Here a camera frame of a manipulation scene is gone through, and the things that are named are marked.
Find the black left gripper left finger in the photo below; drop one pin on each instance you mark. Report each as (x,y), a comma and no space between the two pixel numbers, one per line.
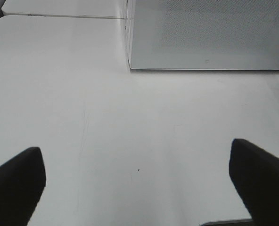
(22,181)

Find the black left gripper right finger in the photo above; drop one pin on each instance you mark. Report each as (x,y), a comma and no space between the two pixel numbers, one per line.
(254,173)

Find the white microwave door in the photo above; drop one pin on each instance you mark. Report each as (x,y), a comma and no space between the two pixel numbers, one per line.
(203,34)

